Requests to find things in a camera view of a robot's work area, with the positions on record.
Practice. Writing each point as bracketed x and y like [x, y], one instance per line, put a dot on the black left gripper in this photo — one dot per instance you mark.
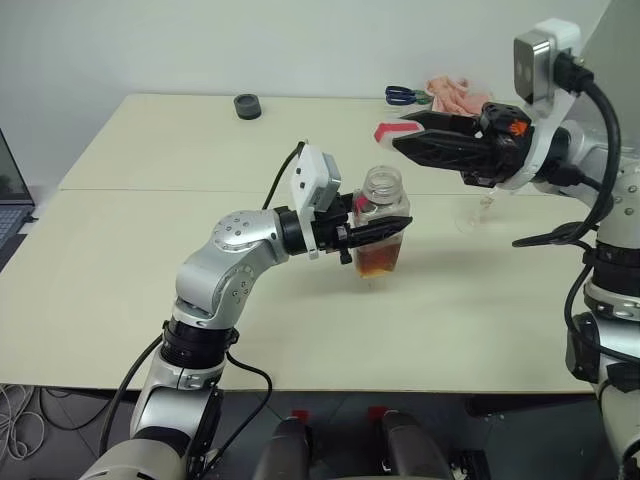
[332, 230]

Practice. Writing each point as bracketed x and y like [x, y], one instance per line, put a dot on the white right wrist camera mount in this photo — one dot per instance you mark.
[542, 60]

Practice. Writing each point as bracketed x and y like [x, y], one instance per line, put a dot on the pink crumpled cloth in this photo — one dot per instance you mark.
[457, 97]

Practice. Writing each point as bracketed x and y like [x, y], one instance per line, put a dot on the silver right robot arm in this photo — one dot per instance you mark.
[617, 280]

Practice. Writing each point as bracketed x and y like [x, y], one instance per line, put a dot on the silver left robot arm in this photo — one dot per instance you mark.
[220, 280]

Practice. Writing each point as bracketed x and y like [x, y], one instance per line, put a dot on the dark rounded shape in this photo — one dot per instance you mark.
[410, 447]
[282, 450]

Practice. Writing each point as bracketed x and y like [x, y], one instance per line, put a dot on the dark laptop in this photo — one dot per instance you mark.
[11, 210]

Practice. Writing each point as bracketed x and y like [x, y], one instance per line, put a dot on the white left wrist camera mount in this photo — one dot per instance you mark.
[310, 175]

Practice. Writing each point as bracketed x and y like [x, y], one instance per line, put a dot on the clear wine glass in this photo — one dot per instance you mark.
[472, 220]

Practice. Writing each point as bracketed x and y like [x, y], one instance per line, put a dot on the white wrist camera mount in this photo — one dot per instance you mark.
[310, 175]
[542, 60]

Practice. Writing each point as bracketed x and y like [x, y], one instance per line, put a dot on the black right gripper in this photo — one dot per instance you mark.
[507, 135]

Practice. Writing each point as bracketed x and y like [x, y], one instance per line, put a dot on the clear jar with amber liquid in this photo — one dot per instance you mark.
[382, 200]

